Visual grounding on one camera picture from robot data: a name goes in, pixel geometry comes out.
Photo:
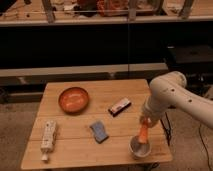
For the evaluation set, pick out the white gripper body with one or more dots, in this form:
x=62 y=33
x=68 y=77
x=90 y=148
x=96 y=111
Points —
x=150 y=121

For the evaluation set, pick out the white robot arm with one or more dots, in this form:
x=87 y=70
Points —
x=169 y=90

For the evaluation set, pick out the white ceramic cup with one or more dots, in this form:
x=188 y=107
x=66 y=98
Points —
x=139 y=150

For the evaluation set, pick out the blue sponge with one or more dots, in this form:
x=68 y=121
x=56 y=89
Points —
x=99 y=132

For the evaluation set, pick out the black box on right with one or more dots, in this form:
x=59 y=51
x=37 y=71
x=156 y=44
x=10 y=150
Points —
x=190 y=59

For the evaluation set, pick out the orange wooden bowl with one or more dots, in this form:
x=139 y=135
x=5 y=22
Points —
x=73 y=100

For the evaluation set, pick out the white game remote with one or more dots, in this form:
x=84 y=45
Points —
x=48 y=139

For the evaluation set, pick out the orange object on shelf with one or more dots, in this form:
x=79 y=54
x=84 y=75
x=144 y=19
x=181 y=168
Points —
x=112 y=7

